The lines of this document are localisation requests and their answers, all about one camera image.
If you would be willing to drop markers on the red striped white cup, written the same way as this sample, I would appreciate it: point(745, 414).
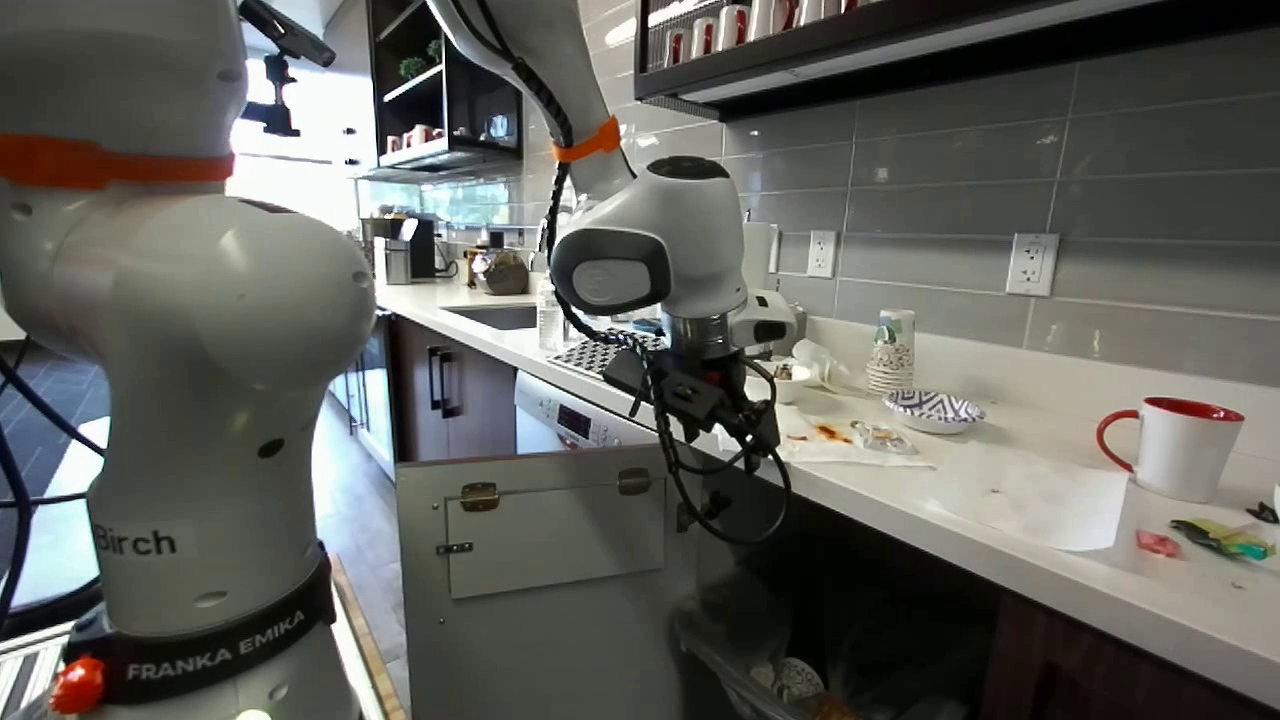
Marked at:
point(704, 34)
point(733, 25)
point(766, 16)
point(675, 44)

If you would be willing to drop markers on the open cabinet door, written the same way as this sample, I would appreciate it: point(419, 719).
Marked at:
point(545, 602)

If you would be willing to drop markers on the black camera on mount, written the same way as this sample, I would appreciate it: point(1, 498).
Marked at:
point(280, 66)

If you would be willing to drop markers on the black coffee machine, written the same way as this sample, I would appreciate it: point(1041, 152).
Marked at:
point(401, 249)

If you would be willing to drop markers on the grey trash bin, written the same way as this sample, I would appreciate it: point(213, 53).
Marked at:
point(827, 667)

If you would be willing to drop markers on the white wall outlet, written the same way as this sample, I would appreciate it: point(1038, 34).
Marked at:
point(1035, 260)
point(823, 255)

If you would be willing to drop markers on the crumpled clear plastic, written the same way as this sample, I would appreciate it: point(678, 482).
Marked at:
point(819, 360)

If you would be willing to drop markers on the brown round object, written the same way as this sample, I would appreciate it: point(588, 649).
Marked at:
point(506, 274)

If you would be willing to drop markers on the kitchen sink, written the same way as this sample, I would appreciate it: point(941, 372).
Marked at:
point(496, 318)

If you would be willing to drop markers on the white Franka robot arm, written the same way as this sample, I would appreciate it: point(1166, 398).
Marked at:
point(203, 332)

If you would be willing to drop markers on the blue patterned small dish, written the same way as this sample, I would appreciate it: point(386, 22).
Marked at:
point(941, 414)

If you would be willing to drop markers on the green wrapper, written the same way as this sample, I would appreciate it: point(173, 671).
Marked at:
point(1225, 542)

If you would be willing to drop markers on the dark wall shelf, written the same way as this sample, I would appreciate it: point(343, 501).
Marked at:
point(1000, 44)

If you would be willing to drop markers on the black open shelf cabinet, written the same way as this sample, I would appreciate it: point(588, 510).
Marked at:
point(445, 93)

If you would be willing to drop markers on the small spice bottle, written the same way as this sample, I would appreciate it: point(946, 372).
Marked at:
point(897, 353)

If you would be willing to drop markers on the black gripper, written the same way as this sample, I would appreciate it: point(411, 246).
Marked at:
point(675, 387)

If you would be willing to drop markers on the steel dishwasher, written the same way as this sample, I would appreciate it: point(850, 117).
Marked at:
point(572, 420)

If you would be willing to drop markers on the ketchup stained white napkin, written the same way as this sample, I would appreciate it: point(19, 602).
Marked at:
point(843, 435)

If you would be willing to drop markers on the plain white paper sheet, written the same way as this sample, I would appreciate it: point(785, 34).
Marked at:
point(1025, 501)

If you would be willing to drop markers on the pink candy wrapper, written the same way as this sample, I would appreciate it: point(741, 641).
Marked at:
point(1158, 542)

